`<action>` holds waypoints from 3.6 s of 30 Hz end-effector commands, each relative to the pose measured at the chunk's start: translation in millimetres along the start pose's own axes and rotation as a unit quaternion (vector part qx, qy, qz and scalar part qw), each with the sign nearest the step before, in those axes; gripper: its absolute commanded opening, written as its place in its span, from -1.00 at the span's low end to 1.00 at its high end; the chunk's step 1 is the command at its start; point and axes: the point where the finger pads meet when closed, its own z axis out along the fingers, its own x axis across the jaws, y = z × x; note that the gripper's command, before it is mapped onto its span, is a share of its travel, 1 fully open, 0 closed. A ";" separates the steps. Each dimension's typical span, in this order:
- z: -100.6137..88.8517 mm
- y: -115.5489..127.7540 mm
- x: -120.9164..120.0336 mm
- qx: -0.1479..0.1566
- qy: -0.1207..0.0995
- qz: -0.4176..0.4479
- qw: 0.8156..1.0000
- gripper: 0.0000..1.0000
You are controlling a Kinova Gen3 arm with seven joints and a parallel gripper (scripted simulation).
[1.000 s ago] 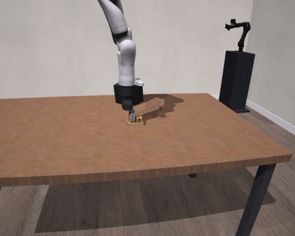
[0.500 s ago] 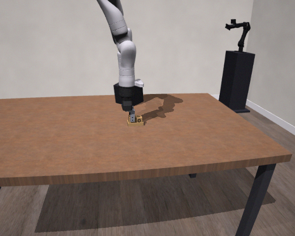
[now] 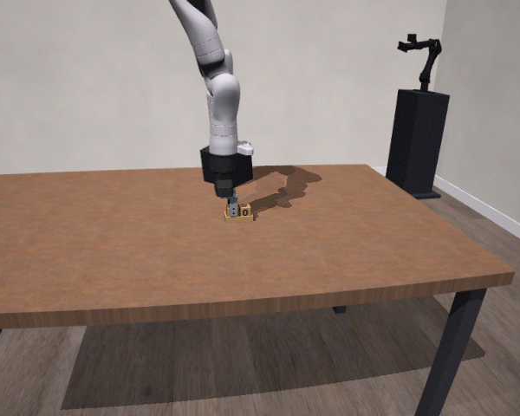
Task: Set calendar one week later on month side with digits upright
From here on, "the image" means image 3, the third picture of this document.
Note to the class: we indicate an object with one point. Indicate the tan wooden tray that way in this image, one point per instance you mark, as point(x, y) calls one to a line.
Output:
point(238, 219)

